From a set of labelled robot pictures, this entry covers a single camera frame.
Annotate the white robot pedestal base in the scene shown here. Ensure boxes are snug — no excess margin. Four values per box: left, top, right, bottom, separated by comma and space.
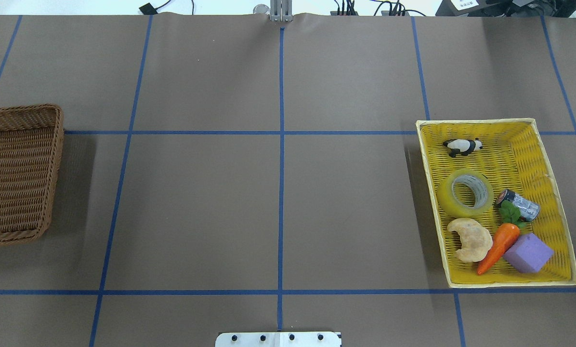
215, 331, 342, 347

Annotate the toy croissant bread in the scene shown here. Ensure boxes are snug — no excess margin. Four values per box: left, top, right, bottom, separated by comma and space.
448, 218, 493, 262

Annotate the yellow woven basket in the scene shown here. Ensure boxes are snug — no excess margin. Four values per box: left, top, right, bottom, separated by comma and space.
416, 118, 576, 288

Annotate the brown wicker basket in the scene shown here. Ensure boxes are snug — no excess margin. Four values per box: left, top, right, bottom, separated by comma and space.
0, 105, 65, 246

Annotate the orange toy carrot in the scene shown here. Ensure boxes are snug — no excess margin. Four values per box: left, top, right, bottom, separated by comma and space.
477, 200, 527, 275

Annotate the aluminium frame post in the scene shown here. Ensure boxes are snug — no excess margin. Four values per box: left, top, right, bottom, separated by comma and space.
270, 0, 294, 23

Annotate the yellow tape roll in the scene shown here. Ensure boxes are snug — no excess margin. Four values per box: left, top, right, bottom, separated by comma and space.
436, 168, 494, 218

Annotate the purple foam block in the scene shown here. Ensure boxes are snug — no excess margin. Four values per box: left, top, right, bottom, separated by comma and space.
503, 233, 554, 274

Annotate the toy panda figure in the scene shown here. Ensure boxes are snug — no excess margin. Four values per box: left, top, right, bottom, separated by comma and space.
443, 138, 484, 158

